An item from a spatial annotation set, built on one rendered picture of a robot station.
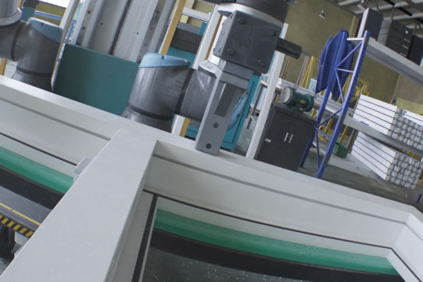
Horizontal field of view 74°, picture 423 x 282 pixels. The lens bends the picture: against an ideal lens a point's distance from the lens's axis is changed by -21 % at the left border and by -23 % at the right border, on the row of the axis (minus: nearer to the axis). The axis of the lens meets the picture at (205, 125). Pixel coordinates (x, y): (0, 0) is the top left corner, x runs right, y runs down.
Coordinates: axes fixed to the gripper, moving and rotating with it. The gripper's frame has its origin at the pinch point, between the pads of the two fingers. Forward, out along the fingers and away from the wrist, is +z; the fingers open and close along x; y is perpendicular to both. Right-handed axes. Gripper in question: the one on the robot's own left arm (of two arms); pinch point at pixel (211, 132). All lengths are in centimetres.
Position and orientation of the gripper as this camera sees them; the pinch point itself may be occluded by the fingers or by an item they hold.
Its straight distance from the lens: 39.8
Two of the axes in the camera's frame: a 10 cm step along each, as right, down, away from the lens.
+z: -3.2, 9.3, 2.0
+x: -0.2, -2.2, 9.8
